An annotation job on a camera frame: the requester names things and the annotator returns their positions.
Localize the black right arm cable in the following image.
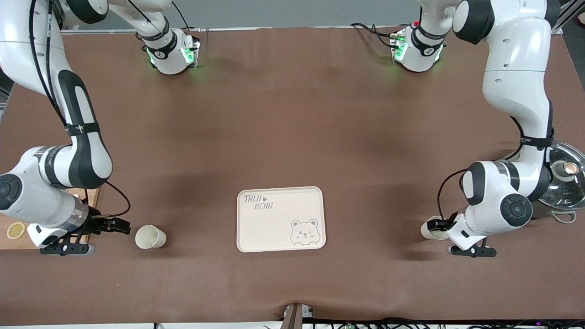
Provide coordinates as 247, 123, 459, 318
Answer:
28, 0, 132, 218

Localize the black right base cable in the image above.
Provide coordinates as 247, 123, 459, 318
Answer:
171, 0, 191, 31

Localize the cream tray with bear print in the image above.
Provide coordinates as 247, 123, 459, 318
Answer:
236, 186, 327, 253

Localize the black base cable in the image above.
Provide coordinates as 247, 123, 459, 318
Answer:
351, 22, 399, 47
171, 0, 191, 31

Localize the bamboo cutting board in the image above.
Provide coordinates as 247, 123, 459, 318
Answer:
0, 187, 100, 250

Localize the glass pot lid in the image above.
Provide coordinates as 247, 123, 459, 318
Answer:
538, 141, 585, 212

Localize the white plastic cup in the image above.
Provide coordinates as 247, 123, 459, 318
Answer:
420, 216, 451, 241
135, 224, 167, 250

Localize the black left base cable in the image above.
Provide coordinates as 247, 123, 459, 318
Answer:
351, 22, 399, 47

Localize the aluminium frame profile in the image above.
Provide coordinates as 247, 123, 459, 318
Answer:
555, 0, 585, 33

